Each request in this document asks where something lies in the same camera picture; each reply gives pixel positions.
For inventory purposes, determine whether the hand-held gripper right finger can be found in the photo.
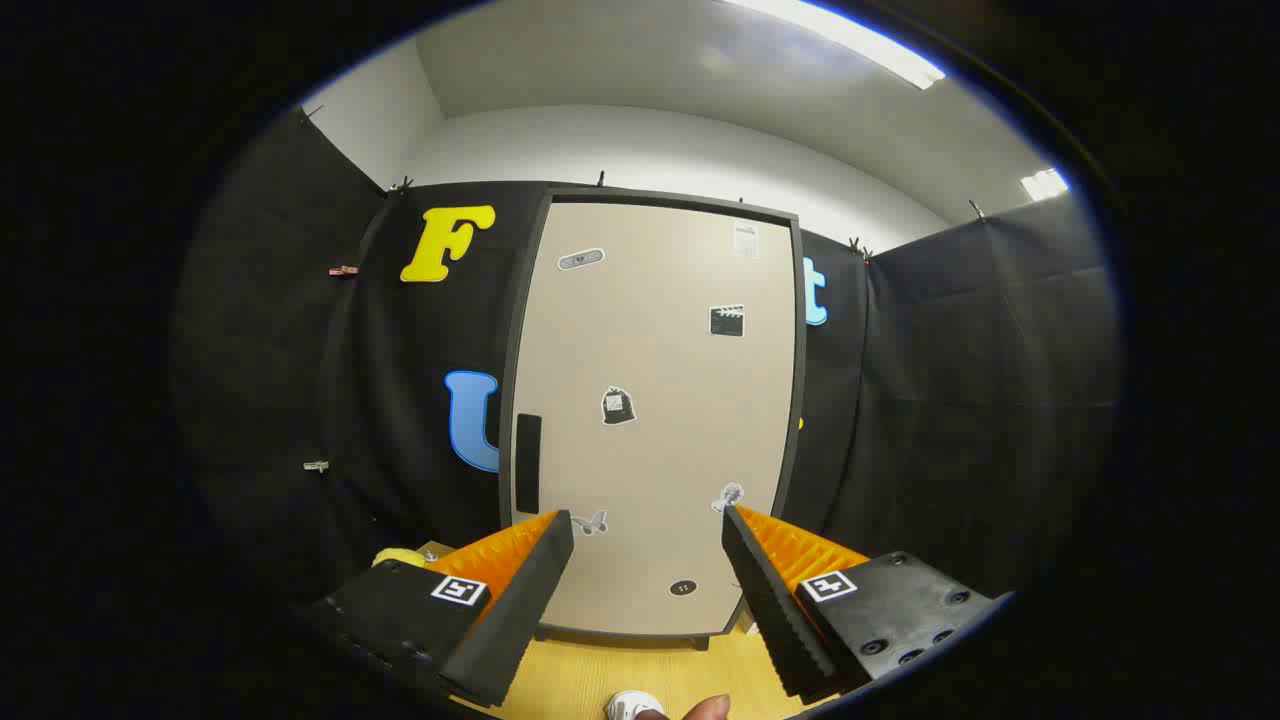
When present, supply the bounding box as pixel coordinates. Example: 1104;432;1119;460
722;505;1011;701

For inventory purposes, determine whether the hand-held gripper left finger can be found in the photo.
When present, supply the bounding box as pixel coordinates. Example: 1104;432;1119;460
300;510;576;709

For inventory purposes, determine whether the white canvas shoe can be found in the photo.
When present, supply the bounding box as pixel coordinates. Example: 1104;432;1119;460
605;690;667;720

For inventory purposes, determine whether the black door handle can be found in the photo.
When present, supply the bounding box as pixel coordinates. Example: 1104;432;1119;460
515;413;543;515

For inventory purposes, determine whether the dark grey shoe cabinet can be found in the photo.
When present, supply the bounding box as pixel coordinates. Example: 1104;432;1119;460
497;187;809;651

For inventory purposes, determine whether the black backdrop cloth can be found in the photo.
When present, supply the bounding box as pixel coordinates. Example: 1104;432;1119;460
175;105;1121;641

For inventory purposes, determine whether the long ceiling light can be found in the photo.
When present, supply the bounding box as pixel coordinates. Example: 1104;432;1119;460
725;0;947;91

